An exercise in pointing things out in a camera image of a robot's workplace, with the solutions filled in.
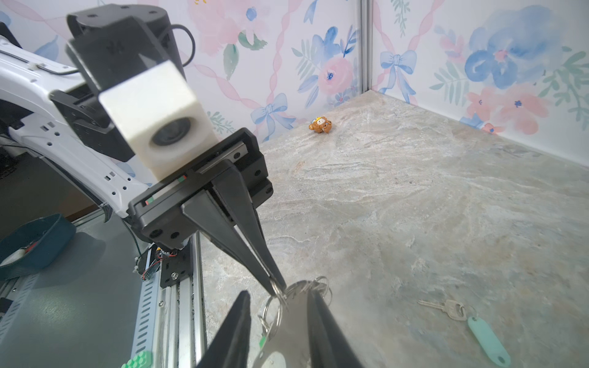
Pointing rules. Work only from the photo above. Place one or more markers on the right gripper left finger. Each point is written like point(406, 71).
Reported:
point(230, 347)

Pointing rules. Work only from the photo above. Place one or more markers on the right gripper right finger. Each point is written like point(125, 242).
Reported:
point(327, 344)

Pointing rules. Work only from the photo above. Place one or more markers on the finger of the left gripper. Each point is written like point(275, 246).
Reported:
point(211, 220)
point(251, 249)

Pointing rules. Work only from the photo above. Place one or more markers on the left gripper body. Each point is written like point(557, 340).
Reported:
point(111, 44)

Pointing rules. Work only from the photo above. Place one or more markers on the silver key with teal tag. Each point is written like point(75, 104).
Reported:
point(480, 329)

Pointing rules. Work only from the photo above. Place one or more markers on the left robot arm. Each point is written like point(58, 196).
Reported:
point(31, 119)

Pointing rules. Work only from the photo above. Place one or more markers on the green toy brick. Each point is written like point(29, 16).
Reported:
point(142, 360)

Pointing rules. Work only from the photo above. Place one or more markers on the small brown bear toy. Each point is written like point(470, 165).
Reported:
point(320, 125)

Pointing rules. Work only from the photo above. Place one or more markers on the teal bowl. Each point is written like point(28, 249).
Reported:
point(34, 246)

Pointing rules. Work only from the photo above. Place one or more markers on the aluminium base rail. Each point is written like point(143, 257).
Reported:
point(171, 321)

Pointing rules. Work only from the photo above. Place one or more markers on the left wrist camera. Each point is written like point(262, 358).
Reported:
point(143, 105)

